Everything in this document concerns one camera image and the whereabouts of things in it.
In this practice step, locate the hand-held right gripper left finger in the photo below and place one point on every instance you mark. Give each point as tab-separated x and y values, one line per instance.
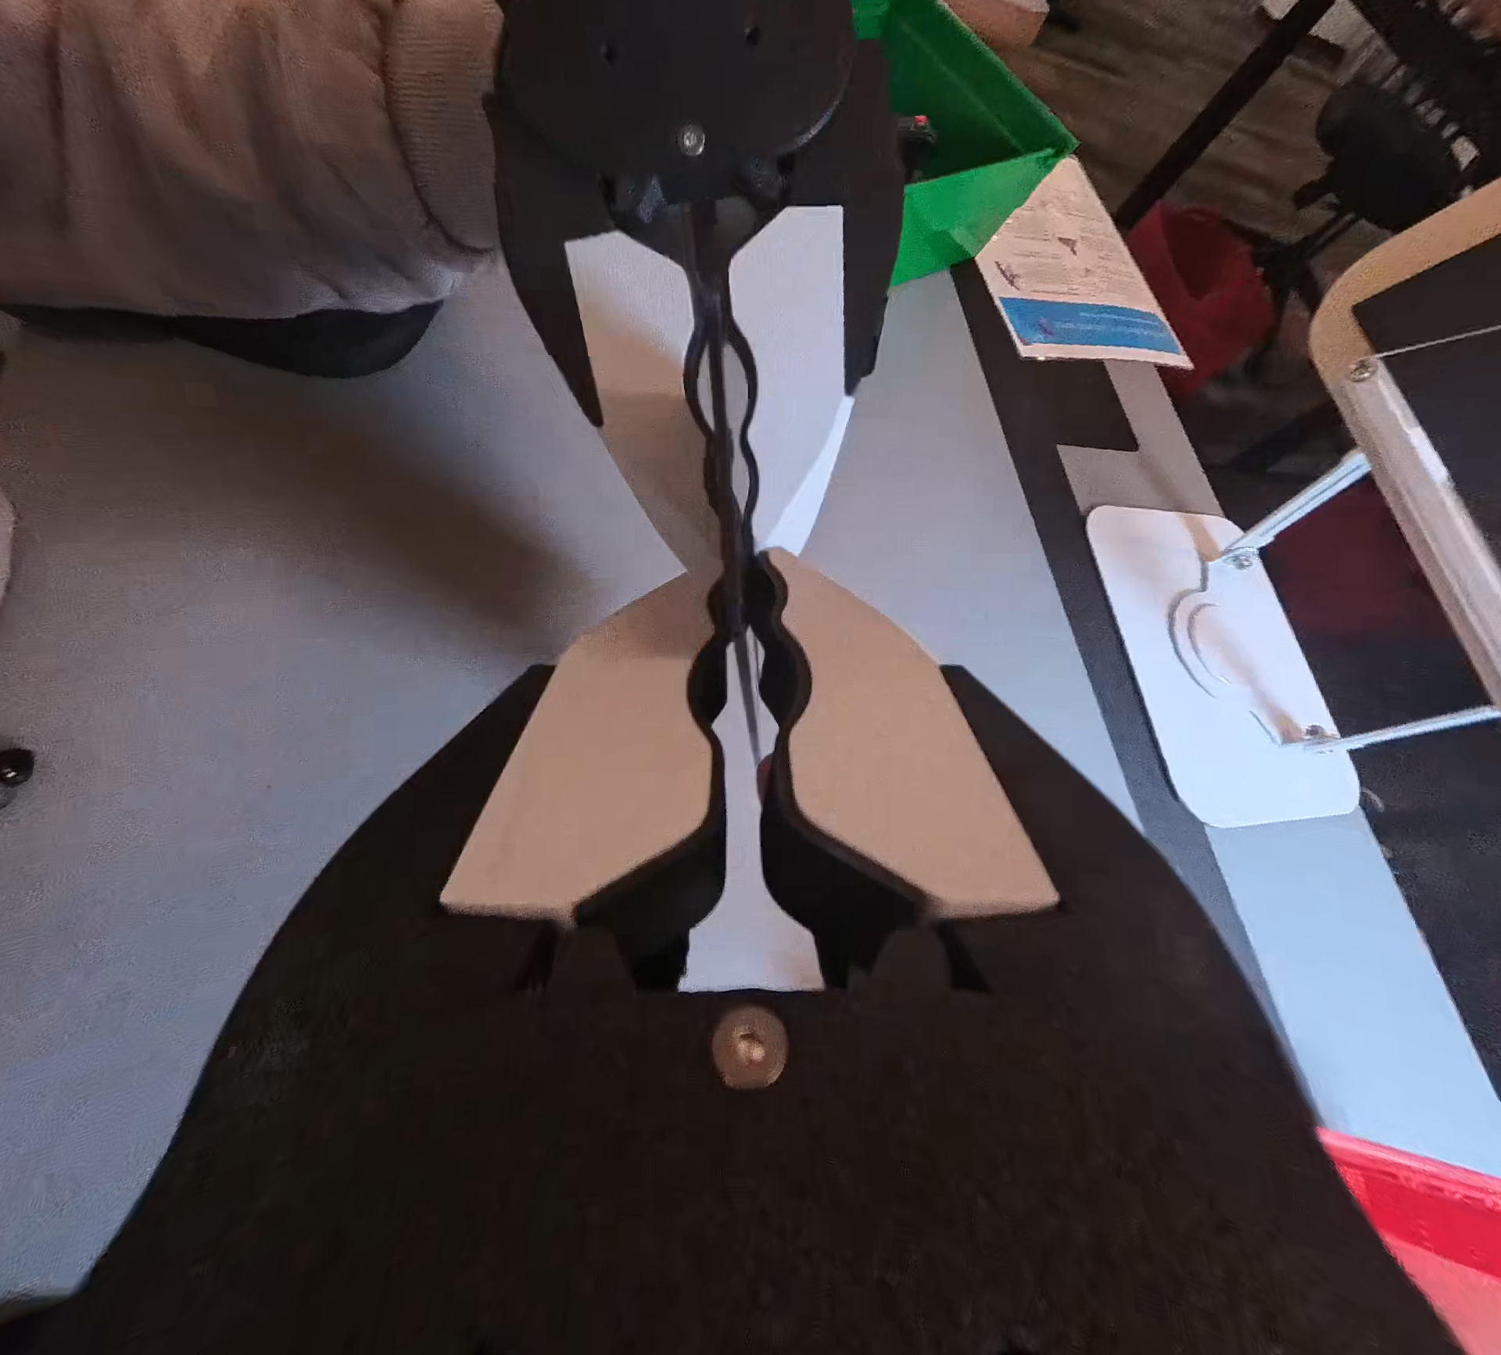
586	780

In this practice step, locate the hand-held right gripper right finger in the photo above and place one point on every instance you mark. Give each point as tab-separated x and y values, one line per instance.
903	780

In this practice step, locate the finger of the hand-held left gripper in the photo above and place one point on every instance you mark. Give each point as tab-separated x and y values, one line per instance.
797	322
638	369

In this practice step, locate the shiny metal plate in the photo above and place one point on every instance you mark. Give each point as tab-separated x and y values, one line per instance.
751	709

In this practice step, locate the green plastic bin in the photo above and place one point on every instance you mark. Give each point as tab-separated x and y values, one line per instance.
961	123

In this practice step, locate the person's left forearm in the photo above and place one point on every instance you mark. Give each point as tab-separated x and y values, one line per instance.
234	88

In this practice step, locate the white blue leaflet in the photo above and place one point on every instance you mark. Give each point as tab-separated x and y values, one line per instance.
1078	286

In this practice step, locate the white metal board stand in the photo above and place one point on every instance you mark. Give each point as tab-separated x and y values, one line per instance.
1243	674

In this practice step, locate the red bag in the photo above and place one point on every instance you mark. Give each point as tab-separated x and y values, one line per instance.
1207	286

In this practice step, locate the wooden edged office desk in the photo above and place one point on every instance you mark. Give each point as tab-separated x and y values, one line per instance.
1266	65

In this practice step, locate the black office chair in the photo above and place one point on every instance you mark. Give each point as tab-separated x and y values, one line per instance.
1383	146

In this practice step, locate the black board with wooden rim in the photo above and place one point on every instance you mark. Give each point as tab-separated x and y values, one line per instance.
1441	357

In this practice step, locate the red plastic bin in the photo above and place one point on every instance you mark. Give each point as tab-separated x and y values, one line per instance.
1430	1226

